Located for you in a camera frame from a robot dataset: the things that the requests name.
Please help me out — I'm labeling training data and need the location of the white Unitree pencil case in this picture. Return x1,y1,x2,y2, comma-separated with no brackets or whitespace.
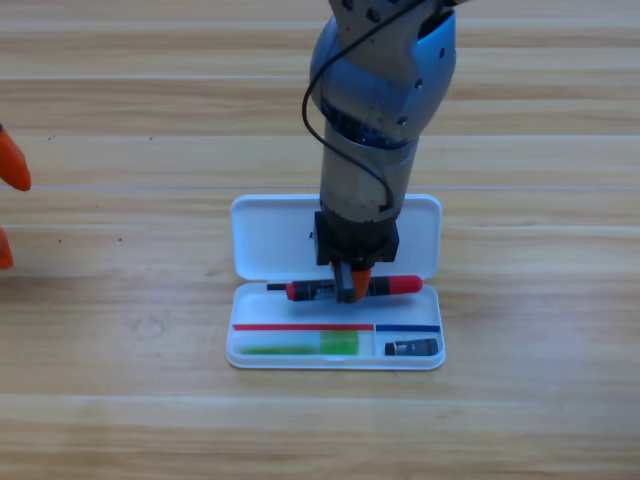
225,193,446,371

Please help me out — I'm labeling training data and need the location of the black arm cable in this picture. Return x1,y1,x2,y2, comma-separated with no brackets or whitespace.
301,0,446,214

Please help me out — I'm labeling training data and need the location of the green and white pen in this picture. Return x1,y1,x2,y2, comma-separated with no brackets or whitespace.
241,329,360,356

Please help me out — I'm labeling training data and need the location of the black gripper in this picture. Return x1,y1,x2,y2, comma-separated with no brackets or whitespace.
309,209,401,304

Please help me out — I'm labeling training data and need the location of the black eraser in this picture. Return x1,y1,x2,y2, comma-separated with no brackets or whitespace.
384,338,440,358

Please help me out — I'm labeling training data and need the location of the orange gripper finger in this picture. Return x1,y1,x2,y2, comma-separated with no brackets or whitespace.
0,227,15,270
0,122,32,192

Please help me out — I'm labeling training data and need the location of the red and black marker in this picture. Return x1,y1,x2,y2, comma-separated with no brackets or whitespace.
285,274,424,303

